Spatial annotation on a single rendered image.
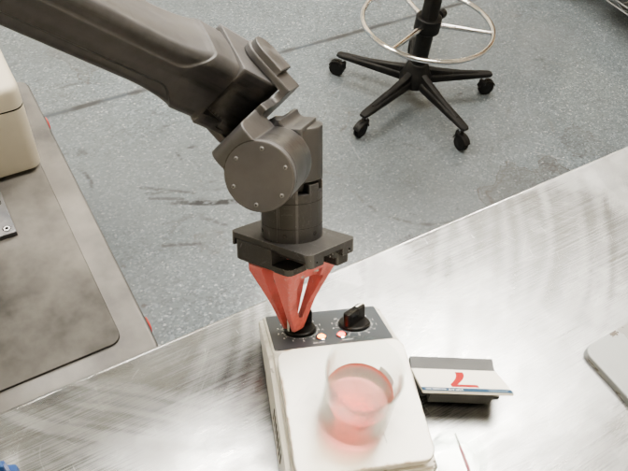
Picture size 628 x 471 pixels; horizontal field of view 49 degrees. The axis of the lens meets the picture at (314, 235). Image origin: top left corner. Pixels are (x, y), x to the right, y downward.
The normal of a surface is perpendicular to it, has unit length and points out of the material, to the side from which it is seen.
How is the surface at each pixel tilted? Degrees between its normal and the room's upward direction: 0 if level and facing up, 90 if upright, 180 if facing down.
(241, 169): 62
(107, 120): 0
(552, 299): 0
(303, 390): 0
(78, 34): 97
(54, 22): 97
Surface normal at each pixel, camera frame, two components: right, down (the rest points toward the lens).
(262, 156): -0.22, 0.33
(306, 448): 0.08, -0.64
